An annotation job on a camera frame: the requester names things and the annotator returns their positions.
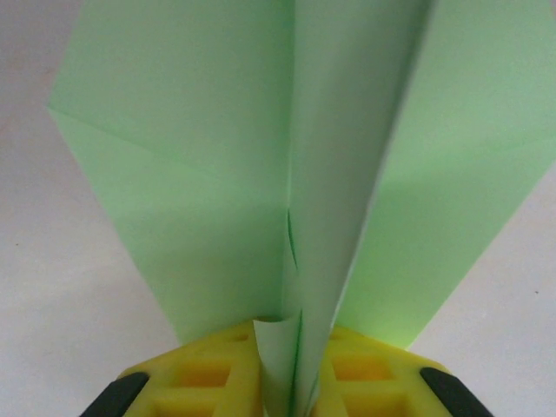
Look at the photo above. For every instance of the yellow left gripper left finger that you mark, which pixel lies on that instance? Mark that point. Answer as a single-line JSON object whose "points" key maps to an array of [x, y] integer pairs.
{"points": [[208, 373]]}

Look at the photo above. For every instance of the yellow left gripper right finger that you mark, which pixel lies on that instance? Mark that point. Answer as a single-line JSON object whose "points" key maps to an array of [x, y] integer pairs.
{"points": [[373, 378]]}

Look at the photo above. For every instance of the light green paper sheet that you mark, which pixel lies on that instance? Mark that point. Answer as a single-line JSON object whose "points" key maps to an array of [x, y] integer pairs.
{"points": [[195, 152]]}

